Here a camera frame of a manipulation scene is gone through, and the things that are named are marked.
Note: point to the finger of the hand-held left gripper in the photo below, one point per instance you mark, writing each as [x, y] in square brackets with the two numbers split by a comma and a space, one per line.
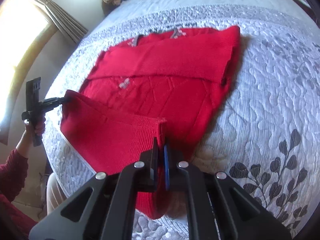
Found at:
[55, 100]
[53, 106]

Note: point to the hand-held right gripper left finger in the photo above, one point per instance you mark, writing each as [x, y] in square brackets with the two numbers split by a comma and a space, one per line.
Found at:
[153, 155]

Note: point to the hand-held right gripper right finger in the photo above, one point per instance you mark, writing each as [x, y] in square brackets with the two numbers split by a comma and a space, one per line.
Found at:
[166, 165]

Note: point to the red knitted sweater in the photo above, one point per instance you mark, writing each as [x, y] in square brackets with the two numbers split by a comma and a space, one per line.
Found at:
[162, 62]

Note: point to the person's left forearm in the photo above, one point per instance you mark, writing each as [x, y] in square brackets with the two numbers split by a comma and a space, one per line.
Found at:
[15, 175]

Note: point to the person's left hand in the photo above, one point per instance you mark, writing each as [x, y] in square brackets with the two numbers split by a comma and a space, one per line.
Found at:
[40, 127]

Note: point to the window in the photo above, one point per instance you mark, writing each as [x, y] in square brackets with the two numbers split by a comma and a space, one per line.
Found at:
[22, 42]

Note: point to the grey curtain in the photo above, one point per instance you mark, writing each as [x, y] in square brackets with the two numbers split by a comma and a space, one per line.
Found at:
[65, 12]

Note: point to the grey leaf-print quilt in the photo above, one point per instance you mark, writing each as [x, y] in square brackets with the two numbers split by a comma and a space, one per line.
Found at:
[262, 80]

